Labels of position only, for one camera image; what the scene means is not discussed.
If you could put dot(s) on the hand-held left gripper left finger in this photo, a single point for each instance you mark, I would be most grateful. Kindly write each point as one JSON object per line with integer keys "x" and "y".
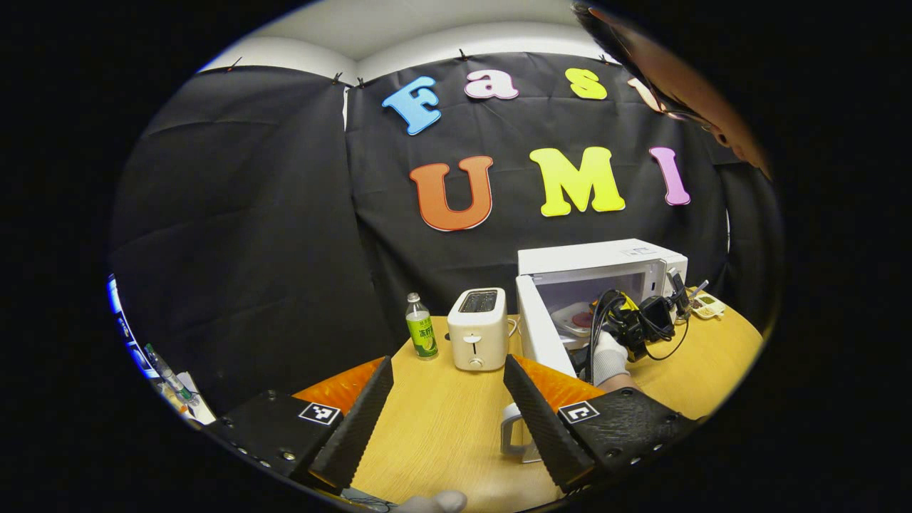
{"x": 360, "y": 427}

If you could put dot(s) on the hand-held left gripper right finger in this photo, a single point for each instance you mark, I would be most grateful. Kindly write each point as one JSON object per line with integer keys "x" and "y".
{"x": 541, "y": 427}

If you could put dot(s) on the white microwave oven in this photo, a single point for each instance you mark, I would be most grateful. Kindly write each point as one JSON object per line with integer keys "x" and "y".
{"x": 591, "y": 258}

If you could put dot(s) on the white food plate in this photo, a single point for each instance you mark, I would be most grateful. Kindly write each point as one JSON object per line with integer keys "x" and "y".
{"x": 566, "y": 318}

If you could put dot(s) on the white mug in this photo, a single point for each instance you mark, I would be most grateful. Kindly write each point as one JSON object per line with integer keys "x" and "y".
{"x": 506, "y": 431}

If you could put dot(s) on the blue striped spoon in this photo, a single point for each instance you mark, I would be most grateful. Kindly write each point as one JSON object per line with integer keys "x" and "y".
{"x": 698, "y": 288}

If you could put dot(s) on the white divided bean dish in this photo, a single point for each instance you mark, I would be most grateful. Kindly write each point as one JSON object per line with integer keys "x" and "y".
{"x": 709, "y": 306}

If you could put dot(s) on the green label drink bottle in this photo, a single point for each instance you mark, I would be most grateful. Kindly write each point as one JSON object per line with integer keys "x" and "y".
{"x": 422, "y": 335}

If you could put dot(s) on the white toaster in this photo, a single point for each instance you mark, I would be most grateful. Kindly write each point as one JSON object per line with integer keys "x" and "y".
{"x": 476, "y": 328}

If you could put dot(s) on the white paper sheet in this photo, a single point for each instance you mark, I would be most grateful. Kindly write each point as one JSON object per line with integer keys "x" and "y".
{"x": 196, "y": 406}

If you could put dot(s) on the clear plastic tube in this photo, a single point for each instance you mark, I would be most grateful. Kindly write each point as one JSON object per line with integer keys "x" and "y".
{"x": 165, "y": 370}

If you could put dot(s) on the person's glasses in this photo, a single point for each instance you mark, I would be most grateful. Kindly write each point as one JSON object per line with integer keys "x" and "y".
{"x": 677, "y": 112}

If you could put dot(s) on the black backdrop cloth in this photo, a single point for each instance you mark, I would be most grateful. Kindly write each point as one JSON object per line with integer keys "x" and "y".
{"x": 249, "y": 214}

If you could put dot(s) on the blue white panel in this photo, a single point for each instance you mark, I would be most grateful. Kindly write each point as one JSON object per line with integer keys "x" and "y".
{"x": 117, "y": 306}

